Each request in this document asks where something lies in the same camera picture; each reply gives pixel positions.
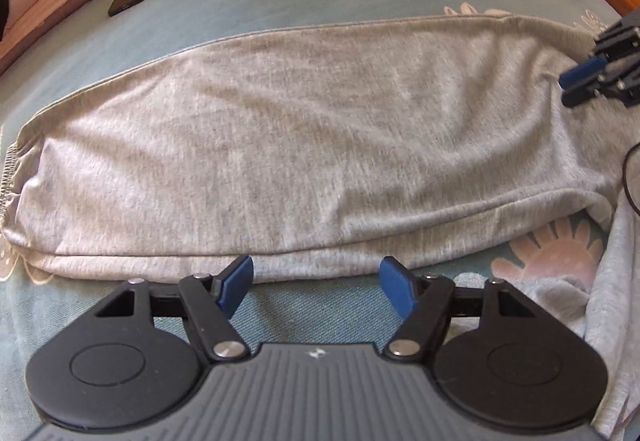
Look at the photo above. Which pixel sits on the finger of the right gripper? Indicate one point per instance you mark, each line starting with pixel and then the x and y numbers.
pixel 582 72
pixel 580 90

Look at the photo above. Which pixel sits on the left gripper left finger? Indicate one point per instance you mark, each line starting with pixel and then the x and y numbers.
pixel 209 303

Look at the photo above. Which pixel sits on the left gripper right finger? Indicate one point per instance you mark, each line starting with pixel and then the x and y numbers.
pixel 423 304

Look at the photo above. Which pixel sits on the grey sweatpants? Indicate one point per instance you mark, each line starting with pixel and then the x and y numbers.
pixel 320 150

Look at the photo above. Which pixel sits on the blue floral bed sheet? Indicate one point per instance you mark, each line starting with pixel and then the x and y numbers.
pixel 88 47

